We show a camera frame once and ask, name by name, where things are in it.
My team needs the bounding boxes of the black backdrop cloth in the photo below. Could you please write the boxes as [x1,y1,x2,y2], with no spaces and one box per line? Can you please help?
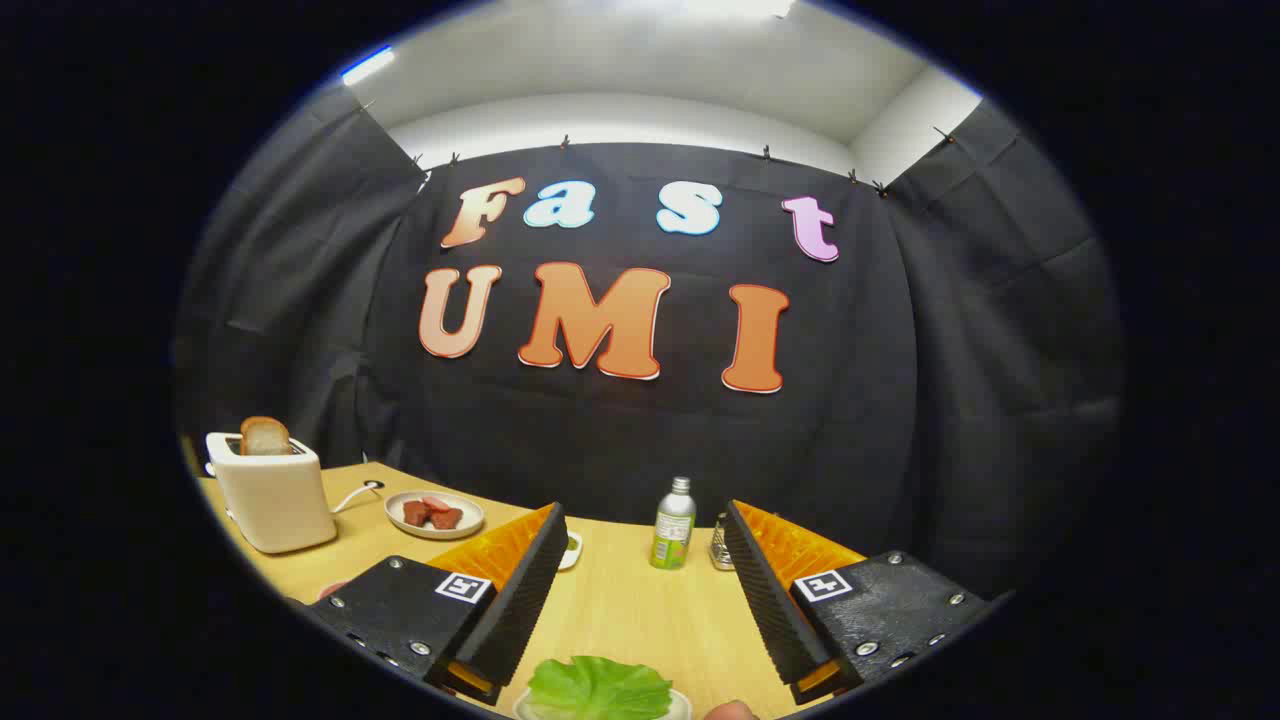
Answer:
[172,85,1126,601]

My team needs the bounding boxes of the green lettuce leaf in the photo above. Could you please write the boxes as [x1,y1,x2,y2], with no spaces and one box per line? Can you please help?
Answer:
[527,655,674,720]

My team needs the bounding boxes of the white square plate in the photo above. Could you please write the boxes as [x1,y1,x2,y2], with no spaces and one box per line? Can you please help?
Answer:
[513,685,693,720]

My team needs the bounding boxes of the thick bread slice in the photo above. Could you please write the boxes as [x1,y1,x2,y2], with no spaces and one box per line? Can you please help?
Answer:
[240,416,293,457]

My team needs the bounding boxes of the green label metal bottle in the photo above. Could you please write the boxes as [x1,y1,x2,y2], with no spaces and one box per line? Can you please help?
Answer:
[650,476,697,571]

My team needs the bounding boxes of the white toaster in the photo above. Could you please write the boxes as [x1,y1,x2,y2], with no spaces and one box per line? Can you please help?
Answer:
[205,432,338,555]

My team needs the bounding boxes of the white toaster power cable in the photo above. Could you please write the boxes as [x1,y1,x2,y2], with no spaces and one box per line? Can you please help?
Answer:
[330,481,385,515]

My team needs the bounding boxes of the ceiling light strip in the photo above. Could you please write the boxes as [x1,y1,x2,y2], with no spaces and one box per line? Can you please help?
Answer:
[340,45,396,86]

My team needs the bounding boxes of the small round grey plate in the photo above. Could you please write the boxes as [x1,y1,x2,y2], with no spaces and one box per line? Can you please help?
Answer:
[385,490,486,541]

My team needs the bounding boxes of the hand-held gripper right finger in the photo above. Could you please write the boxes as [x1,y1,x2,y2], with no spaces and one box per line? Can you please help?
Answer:
[722,499,1001,706]

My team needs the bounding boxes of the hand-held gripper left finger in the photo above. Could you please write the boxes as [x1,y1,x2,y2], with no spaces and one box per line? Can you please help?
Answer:
[300,502,571,707]

